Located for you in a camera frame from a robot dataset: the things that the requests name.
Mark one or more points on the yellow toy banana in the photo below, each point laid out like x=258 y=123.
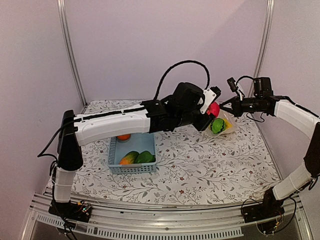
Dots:
x=227 y=124

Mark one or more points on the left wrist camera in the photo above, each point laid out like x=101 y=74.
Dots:
x=209 y=96

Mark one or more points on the left aluminium corner post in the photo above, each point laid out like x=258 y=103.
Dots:
x=61 y=5

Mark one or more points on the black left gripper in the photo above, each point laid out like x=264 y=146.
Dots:
x=204 y=124

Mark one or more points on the light blue perforated basket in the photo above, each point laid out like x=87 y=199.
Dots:
x=138 y=142

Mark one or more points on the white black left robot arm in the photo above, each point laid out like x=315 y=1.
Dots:
x=188 y=105

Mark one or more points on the aluminium corner post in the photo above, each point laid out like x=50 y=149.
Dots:
x=61 y=5
x=265 y=37

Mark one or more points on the clear zip top bag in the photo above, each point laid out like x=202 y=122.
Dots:
x=224 y=114

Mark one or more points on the right aluminium corner post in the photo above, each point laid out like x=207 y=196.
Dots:
x=265 y=37

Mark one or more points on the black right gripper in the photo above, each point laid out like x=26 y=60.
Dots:
x=237 y=109

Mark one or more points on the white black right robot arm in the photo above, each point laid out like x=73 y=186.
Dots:
x=301 y=157

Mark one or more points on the green toy watermelon ball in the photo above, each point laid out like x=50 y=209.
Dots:
x=217 y=126

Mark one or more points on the floral tablecloth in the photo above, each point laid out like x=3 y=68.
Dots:
x=193 y=168

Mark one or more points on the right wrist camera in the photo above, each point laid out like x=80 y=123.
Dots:
x=232 y=84

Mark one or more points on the orange toy orange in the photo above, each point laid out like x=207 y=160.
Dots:
x=124 y=137

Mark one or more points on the green toy bell pepper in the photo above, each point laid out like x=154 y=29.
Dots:
x=145 y=157

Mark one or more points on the red toy apple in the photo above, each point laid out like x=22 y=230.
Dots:
x=213 y=109

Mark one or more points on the aluminium front rail frame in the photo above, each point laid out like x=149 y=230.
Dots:
x=119 y=220

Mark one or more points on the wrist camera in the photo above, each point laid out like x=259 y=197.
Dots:
x=209 y=96
x=232 y=84

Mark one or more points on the orange green toy mango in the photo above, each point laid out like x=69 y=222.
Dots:
x=129 y=158

